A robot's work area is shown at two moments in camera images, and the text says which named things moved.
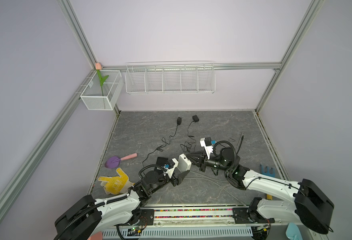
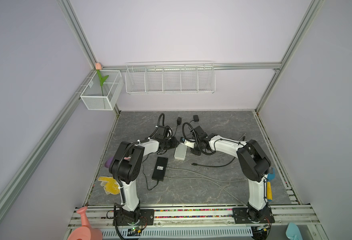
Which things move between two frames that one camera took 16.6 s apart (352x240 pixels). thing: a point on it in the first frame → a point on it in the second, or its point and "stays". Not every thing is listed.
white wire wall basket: [170, 77] stays
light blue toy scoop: [292, 232] stays
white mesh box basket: [102, 89] stays
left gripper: [179, 178] → [174, 144]
